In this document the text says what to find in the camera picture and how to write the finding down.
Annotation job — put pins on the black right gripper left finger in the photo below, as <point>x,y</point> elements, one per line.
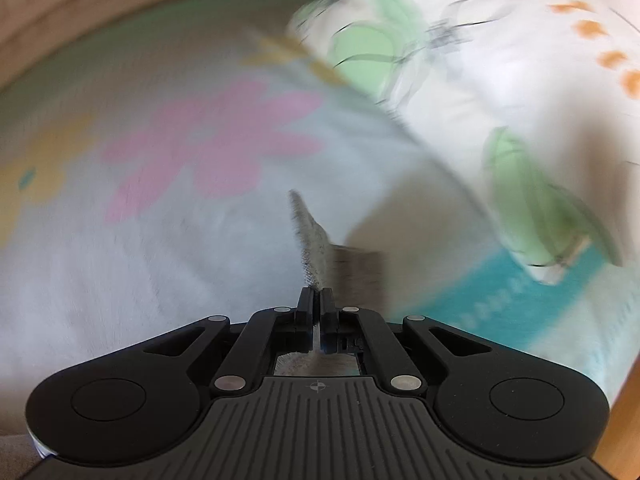
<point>297,326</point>

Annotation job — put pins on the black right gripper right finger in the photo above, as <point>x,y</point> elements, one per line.
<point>340,330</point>

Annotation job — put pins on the grey knit pants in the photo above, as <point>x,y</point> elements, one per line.
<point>320,247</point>

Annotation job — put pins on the pastel floral bed blanket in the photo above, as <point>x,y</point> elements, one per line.
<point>145,173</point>

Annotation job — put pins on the white floral folded quilt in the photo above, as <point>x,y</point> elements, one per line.
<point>533,105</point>

